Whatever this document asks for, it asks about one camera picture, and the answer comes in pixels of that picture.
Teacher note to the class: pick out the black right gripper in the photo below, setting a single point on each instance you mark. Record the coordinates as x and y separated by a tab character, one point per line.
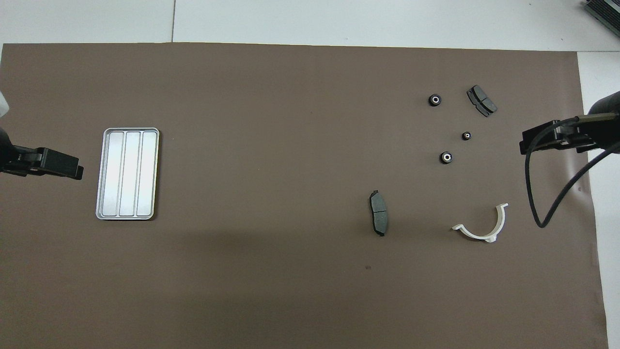
557	135

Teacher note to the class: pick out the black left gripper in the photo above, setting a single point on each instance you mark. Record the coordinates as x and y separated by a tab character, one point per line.
55	164

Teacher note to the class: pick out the large black bearing gear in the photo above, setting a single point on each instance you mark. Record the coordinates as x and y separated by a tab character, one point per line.
435	100
446	157

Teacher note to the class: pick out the silver metal tray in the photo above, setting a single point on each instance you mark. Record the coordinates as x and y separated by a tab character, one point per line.
127	173

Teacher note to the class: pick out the split dark grey brake pad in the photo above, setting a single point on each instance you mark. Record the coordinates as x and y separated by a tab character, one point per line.
481	100

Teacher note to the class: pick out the grey ribbed device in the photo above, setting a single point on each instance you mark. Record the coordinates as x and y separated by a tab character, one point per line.
605	14

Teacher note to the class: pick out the long dark grey brake pad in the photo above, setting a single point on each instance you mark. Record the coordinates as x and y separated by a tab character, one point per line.
379	213

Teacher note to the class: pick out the brown table mat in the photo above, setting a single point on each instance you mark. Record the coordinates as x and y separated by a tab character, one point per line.
290	145

